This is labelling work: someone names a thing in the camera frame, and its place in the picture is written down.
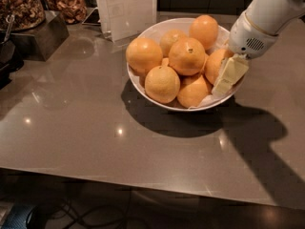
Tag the glass jar of dried fruit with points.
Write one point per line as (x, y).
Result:
(73, 11)

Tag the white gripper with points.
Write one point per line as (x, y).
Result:
(246, 37)

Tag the white ceramic bowl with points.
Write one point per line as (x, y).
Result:
(155, 33)

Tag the orange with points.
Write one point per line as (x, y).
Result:
(187, 56)
(212, 66)
(143, 54)
(204, 28)
(169, 38)
(162, 84)
(193, 90)

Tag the metal serving spoon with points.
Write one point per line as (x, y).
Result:
(10, 21)

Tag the glass jar of nuts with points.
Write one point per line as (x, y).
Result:
(27, 14)

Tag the clear acrylic sign holder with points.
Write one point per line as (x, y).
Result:
(121, 19)

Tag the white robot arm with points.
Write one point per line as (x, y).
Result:
(273, 16)

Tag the dark square jar stand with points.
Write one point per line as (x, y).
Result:
(39, 43)

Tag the orange at bowl back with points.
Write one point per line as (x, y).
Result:
(204, 28)

